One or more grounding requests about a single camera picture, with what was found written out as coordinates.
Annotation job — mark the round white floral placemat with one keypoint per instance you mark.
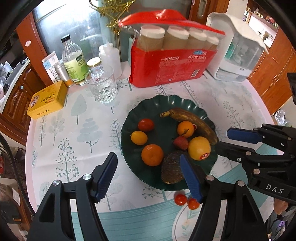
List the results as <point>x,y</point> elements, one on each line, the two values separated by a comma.
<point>184,223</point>

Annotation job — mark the red tomato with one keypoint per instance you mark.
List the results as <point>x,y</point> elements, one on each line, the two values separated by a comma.
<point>145,125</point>

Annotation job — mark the white dish sterilizer box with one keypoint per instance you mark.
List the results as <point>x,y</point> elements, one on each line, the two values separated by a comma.
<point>238,51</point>

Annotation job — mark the cherry tomato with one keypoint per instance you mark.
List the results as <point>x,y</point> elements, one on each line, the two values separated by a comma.
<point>193,204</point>
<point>180,199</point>

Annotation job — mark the dark avocado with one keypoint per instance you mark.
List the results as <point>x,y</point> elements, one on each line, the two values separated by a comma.
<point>171,172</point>

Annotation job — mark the cherry tomato left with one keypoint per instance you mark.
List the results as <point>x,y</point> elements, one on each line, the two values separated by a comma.
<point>180,199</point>

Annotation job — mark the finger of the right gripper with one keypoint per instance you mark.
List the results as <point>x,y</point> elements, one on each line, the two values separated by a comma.
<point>279,137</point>
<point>242,154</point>

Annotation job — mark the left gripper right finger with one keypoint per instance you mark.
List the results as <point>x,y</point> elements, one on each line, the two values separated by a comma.
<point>243,220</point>

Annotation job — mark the red paper cup package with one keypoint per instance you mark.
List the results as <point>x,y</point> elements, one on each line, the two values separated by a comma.
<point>168,48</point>

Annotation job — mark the large yellow orange with sticker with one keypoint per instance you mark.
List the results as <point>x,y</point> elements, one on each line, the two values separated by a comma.
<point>199,148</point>

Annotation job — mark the small yellow kumquat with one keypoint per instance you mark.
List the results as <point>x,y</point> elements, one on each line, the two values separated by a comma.
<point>139,138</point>

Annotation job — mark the white plastic squeeze bottle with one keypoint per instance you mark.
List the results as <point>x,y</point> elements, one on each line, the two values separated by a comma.
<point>109,56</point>

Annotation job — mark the gold ornamental stand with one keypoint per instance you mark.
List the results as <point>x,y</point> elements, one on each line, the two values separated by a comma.
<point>113,10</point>

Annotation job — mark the small silver can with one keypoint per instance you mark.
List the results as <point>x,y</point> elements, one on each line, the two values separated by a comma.
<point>63,73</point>

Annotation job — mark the cherry tomato right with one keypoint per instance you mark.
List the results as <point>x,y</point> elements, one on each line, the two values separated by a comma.
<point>193,204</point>

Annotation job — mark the clear bottle green label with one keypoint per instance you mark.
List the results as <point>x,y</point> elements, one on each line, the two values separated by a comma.
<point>74,61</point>

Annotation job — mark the wooden kitchen cabinet left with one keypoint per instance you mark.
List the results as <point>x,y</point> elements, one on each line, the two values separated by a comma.
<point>14,119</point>

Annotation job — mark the dark green scalloped plate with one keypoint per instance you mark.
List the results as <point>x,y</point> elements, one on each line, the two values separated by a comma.
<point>163,134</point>

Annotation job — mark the gold lid jar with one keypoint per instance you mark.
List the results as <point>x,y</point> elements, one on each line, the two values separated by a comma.
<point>93,62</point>

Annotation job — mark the glass sliding door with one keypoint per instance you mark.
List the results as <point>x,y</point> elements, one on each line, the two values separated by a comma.
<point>55,19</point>

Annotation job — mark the clear drinking glass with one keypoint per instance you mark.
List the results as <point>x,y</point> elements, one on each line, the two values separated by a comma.
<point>102,84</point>

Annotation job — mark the white blue carton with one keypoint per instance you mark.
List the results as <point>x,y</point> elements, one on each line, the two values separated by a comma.
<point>48,63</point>

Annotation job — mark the small orange tangerine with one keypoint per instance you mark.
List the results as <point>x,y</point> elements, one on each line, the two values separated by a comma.
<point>185,129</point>

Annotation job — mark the overripe brown banana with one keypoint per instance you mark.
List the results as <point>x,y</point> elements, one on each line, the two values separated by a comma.
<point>203,129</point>

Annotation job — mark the wooden cabinet right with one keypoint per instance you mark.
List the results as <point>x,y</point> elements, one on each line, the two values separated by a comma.
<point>269,77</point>

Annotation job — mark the orange mandarin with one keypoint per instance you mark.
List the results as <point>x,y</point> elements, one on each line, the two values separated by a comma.
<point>152,155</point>

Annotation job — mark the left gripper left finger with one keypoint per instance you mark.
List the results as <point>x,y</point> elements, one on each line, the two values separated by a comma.
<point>53,220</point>

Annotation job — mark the yellow tin box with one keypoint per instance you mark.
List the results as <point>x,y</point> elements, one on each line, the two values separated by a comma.
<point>47,100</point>

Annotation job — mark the tree pattern tablecloth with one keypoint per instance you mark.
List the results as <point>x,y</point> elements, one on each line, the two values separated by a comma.
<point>83,120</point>

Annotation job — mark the teal striped table runner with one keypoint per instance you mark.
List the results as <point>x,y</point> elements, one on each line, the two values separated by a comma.
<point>131,210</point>

